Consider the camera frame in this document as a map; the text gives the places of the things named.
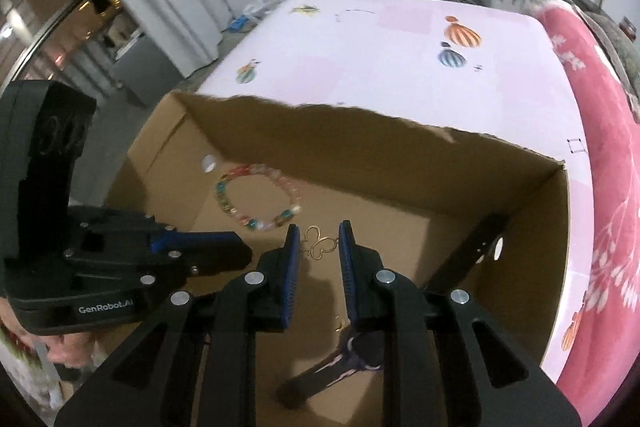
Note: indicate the small blue packet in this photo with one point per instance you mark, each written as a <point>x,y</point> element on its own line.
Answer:
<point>239,23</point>

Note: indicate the pink floral blanket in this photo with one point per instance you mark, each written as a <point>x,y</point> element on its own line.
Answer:
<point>615,157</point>

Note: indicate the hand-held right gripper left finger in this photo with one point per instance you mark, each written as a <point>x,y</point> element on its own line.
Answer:
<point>291,277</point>

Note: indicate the grey-green fuzzy blanket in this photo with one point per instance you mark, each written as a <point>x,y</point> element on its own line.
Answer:
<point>615,47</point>

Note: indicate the light patterned cloth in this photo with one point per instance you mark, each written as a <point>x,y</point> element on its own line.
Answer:
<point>65,352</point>

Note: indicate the brown cardboard box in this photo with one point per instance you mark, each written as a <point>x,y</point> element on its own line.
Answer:
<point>375,167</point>

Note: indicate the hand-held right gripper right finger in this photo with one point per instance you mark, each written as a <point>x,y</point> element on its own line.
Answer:
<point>346,277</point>

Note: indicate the grey cabinet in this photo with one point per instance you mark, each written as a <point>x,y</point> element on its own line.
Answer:
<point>145,72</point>

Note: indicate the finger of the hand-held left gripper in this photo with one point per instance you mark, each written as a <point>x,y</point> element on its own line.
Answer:
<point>200,239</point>
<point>215,257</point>

